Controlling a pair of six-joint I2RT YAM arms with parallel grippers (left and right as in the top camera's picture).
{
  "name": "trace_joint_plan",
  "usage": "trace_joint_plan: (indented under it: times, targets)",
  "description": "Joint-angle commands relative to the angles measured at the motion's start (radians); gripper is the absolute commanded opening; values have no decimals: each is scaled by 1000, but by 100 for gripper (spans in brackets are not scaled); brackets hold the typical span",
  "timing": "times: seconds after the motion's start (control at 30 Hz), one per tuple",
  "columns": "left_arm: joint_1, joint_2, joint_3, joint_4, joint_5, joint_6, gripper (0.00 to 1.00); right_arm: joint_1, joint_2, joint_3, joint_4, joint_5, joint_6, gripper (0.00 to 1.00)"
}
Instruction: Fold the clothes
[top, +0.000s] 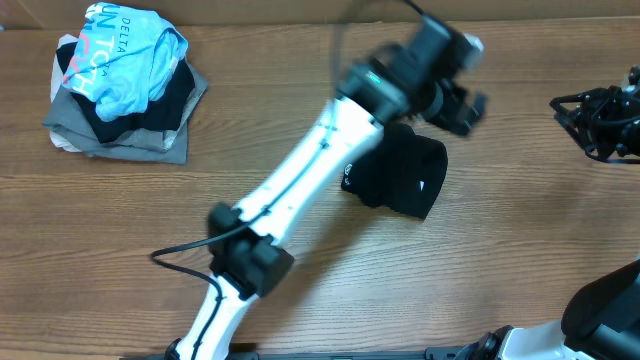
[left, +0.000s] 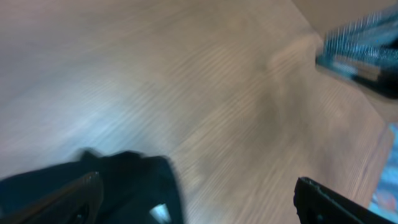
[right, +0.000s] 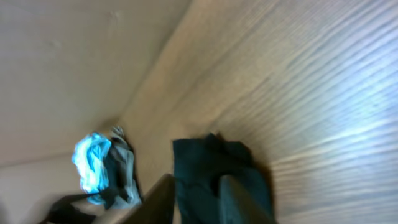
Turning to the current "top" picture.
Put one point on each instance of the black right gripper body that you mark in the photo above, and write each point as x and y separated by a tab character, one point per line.
592	122

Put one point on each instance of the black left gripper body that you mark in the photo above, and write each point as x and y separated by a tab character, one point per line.
448	108

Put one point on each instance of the black t-shirt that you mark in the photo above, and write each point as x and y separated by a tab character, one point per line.
404	172

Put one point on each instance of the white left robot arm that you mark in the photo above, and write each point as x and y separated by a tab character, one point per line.
247	240

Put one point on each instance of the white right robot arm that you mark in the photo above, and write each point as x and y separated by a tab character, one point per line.
601	321

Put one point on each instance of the grey folded garment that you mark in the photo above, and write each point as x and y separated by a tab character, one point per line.
66	122

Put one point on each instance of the black folded garment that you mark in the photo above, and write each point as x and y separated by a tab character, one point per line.
160	117

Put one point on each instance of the light blue printed t-shirt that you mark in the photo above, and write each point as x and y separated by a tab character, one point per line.
124	59

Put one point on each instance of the white folded garment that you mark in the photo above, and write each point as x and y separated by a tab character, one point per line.
56	80

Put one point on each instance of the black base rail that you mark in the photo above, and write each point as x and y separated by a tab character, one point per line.
430	353

